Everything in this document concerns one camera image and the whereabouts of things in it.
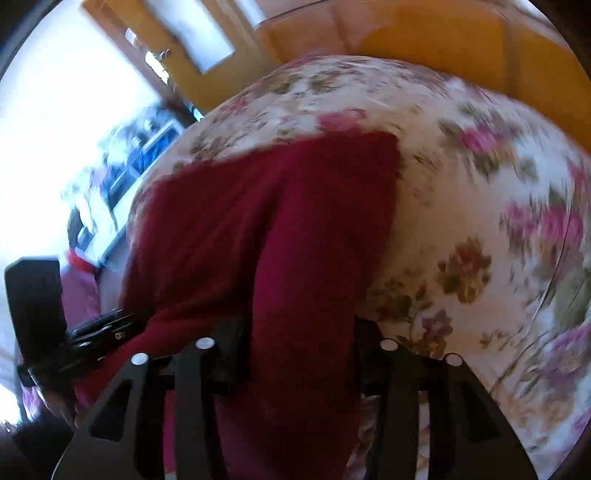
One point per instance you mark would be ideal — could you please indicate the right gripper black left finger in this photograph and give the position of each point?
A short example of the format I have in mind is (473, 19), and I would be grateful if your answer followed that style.
(122, 436)

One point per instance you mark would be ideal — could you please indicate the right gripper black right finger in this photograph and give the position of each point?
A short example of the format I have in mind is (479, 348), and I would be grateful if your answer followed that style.
(470, 438)

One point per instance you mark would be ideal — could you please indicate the dark red knit garment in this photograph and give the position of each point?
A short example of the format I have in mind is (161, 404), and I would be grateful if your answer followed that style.
(289, 238)

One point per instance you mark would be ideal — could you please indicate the person's left hand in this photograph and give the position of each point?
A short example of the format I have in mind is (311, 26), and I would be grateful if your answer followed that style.
(62, 403)

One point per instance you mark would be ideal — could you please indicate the cluttered side table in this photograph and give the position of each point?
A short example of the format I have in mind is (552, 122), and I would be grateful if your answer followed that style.
(100, 196)

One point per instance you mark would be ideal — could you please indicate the floral quilted bedspread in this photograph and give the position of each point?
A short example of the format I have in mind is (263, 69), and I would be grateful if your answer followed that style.
(490, 254)

